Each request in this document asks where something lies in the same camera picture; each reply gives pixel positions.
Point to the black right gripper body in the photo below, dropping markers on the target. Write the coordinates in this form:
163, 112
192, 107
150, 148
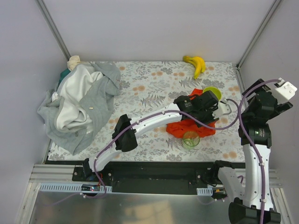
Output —
277, 102

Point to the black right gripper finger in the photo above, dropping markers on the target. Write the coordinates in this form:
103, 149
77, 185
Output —
257, 90
281, 108

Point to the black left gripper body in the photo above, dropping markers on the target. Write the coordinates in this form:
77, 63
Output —
209, 114

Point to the orange cloth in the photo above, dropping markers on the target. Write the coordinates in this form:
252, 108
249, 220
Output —
178, 129

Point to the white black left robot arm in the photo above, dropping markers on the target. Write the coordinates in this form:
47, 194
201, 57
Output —
124, 139

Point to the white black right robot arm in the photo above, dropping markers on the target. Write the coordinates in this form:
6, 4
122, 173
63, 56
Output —
252, 204

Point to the beige cloth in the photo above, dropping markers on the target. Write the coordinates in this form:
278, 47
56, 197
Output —
73, 62

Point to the teal cloth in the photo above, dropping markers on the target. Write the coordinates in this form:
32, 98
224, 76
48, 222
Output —
63, 74

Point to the lime green bowl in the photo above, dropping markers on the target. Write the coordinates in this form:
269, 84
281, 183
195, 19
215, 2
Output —
215, 91

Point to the green translucent plastic cup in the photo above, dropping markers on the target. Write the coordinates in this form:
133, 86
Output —
190, 140

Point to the yellow banana bunch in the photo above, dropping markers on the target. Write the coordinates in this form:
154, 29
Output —
198, 63

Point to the floral patterned table mat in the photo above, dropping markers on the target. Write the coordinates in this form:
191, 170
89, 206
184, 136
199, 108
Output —
149, 86

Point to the grey white sweatshirt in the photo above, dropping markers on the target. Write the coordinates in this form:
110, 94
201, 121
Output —
82, 103

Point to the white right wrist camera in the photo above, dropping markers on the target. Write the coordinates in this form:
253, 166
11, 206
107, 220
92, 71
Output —
284, 91

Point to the white right cable duct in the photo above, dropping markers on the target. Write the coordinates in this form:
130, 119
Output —
204, 191

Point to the white cable duct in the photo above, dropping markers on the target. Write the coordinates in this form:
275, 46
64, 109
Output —
204, 191
74, 188

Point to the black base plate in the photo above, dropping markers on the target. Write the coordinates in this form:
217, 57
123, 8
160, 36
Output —
149, 177

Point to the white left cable duct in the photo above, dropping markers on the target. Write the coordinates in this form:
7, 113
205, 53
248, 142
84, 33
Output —
74, 188

